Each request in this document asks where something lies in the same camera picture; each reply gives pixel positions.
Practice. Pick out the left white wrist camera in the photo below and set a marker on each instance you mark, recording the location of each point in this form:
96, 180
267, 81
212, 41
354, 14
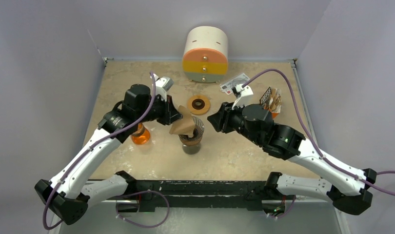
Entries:
163, 85

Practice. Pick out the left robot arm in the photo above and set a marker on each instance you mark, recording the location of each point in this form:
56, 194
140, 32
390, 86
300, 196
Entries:
67, 194

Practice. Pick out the light wooden ring coaster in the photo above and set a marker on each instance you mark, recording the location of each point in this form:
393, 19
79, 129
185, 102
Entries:
198, 105

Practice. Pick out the white printed packet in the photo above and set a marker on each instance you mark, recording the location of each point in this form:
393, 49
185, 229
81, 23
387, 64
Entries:
229, 85

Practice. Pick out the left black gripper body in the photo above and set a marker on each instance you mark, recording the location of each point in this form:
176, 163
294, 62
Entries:
159, 108

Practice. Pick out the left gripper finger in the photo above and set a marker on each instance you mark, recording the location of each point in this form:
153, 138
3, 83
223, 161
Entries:
173, 113
169, 120

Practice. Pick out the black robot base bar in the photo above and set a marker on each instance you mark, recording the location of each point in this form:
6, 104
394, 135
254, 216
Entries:
200, 193

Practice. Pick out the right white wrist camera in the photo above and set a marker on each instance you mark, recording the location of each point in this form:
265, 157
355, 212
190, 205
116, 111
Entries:
243, 96

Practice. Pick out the glass carafe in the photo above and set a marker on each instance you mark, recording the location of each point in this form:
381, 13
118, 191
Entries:
191, 149

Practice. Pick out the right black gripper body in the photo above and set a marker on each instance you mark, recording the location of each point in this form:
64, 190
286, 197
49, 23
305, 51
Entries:
224, 115

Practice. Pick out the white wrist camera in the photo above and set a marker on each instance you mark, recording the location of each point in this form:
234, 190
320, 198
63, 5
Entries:
163, 85
243, 96

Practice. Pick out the round three-drawer storage box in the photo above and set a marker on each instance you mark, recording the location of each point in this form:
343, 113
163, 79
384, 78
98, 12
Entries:
205, 57

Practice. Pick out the clear glass dripper cone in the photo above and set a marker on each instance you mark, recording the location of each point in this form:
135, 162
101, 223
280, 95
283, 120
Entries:
197, 135

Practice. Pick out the orange coffee filter box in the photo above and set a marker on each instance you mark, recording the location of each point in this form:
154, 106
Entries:
271, 101

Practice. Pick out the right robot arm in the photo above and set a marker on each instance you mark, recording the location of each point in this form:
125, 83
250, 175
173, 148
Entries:
344, 186

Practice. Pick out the brown paper coffee filter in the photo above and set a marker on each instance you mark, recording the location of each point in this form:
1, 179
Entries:
184, 126

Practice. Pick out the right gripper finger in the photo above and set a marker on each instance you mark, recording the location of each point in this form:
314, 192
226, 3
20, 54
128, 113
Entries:
218, 117
218, 126

